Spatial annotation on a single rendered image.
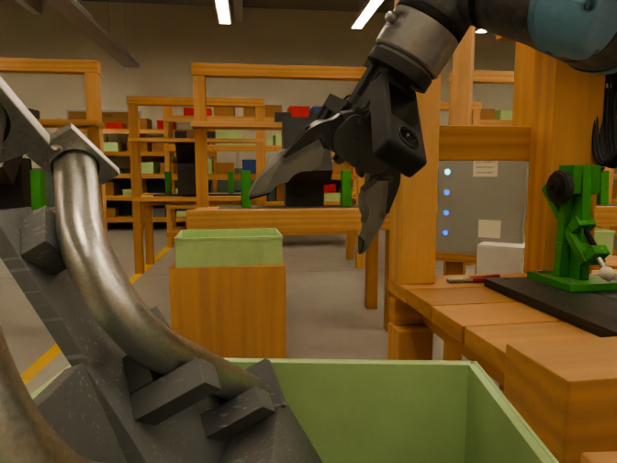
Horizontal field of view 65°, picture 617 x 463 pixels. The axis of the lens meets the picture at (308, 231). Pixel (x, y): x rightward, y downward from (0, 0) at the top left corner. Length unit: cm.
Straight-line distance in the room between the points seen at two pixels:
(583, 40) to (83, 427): 45
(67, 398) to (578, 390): 58
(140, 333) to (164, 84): 1078
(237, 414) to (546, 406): 44
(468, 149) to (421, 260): 33
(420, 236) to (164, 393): 93
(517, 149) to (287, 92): 970
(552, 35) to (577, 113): 95
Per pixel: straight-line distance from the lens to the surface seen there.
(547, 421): 75
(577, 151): 142
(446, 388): 54
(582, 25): 47
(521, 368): 78
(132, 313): 34
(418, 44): 51
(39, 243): 36
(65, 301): 38
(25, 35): 1198
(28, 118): 24
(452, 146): 134
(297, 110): 782
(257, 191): 50
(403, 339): 126
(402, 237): 120
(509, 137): 141
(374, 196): 54
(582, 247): 122
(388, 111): 46
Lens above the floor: 115
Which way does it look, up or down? 7 degrees down
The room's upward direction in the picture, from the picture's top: straight up
